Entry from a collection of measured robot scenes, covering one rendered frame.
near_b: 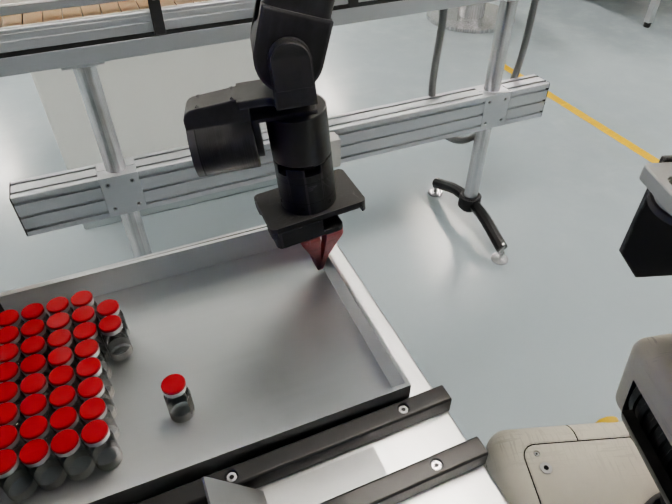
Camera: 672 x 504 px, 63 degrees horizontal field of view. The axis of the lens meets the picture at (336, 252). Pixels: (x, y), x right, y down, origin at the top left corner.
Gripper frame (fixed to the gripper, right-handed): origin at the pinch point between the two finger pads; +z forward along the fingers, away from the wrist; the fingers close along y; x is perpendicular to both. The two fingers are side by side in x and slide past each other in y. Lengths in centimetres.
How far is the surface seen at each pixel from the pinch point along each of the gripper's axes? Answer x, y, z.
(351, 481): 24.4, 6.8, 1.1
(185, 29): -83, -1, 1
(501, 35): -88, -90, 25
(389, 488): 26.9, 4.5, -0.5
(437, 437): 23.6, -1.8, 2.1
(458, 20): -276, -199, 104
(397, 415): 21.4, 1.0, -0.2
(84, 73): -86, 23, 6
